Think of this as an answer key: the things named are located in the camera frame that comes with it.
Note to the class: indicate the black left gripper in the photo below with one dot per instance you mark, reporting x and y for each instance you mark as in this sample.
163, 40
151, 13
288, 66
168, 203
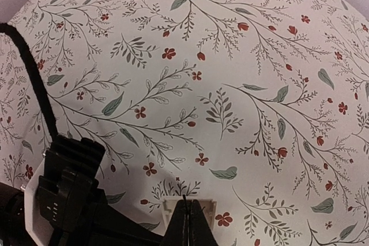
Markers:
100, 224

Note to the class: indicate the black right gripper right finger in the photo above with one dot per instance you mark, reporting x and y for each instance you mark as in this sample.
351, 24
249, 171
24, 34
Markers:
199, 232

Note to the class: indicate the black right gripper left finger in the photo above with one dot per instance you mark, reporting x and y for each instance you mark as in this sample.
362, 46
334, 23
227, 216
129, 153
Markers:
177, 231

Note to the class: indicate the white remote battery cover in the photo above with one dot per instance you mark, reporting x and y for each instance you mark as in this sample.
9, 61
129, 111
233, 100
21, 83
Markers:
208, 207

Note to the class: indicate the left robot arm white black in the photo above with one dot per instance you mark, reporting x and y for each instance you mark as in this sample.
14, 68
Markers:
13, 231

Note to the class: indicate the floral patterned table mat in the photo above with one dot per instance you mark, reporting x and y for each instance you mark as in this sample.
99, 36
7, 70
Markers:
258, 105

